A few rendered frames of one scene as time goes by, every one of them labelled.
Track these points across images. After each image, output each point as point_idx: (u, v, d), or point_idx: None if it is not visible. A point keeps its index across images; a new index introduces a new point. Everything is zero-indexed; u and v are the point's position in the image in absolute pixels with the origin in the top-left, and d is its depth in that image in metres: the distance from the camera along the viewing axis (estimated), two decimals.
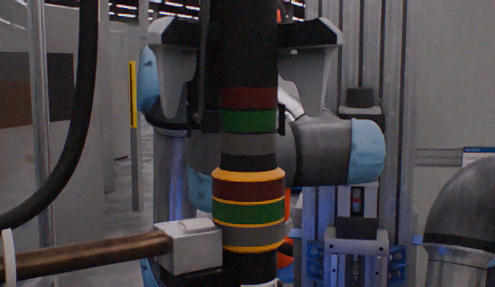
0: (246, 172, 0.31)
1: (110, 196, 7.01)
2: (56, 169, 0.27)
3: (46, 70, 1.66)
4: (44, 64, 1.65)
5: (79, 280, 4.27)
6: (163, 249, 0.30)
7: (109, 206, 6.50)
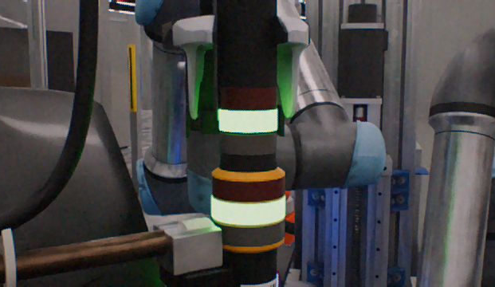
0: (246, 172, 0.31)
1: None
2: (56, 169, 0.27)
3: (44, 10, 1.63)
4: (41, 5, 1.62)
5: None
6: (163, 249, 0.30)
7: None
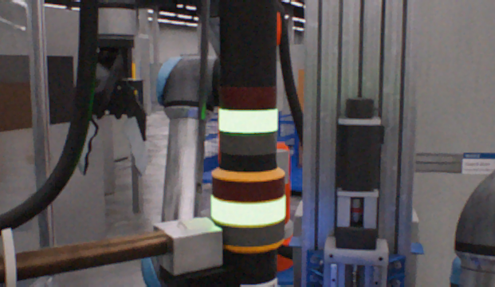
0: (246, 172, 0.31)
1: (110, 198, 7.01)
2: (56, 169, 0.27)
3: (46, 77, 1.66)
4: (45, 72, 1.65)
5: (79, 282, 4.27)
6: (163, 249, 0.30)
7: (109, 208, 6.50)
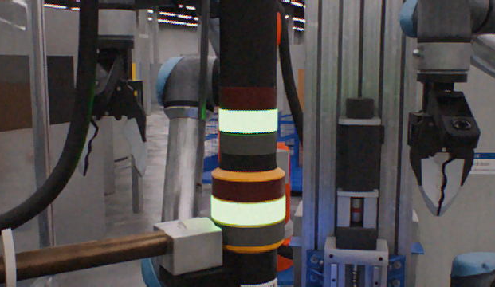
0: (246, 172, 0.31)
1: (110, 198, 7.01)
2: (56, 169, 0.27)
3: (46, 77, 1.66)
4: (45, 72, 1.65)
5: (79, 282, 4.27)
6: (163, 249, 0.30)
7: (109, 208, 6.50)
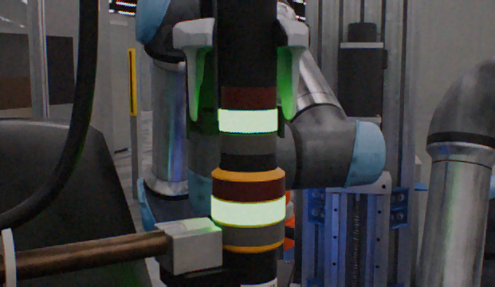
0: (246, 172, 0.31)
1: None
2: (56, 169, 0.27)
3: (44, 24, 1.64)
4: (42, 18, 1.63)
5: None
6: (163, 249, 0.30)
7: None
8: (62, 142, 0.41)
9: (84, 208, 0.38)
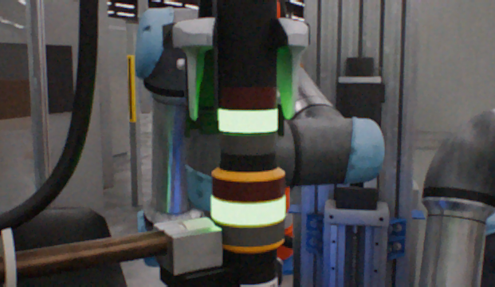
0: (246, 172, 0.31)
1: (109, 191, 7.00)
2: (56, 169, 0.27)
3: (44, 48, 1.65)
4: (42, 42, 1.64)
5: None
6: (163, 249, 0.30)
7: (108, 201, 6.49)
8: (66, 234, 0.42)
9: None
